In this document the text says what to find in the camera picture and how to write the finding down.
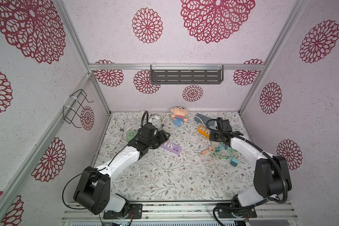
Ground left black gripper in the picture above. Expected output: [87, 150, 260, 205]
[148, 129, 171, 150]

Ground pink usb charging cable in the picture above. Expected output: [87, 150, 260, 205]
[200, 146, 215, 163]

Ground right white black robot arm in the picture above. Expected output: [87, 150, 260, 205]
[205, 117, 292, 226]

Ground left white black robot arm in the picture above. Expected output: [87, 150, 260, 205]
[62, 122, 170, 218]

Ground white alarm clock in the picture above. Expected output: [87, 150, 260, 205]
[148, 115, 162, 128]

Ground orange power strip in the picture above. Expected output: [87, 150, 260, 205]
[197, 126, 211, 139]

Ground purple power strip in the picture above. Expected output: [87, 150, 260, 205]
[161, 141, 182, 155]

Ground teal usb charger block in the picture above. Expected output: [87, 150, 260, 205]
[230, 158, 239, 167]

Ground plush boy doll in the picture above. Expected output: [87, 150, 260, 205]
[170, 106, 188, 127]

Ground light green cordless grinder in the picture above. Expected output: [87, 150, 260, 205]
[126, 130, 138, 142]

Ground green usb charging cable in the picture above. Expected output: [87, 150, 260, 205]
[211, 142, 239, 162]

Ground grey wall shelf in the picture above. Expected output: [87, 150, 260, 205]
[150, 65, 224, 85]

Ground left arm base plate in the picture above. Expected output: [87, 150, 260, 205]
[103, 203, 143, 220]

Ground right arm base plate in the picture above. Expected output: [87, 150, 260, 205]
[217, 203, 257, 218]

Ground black wire wall rack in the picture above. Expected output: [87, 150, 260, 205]
[62, 89, 95, 131]

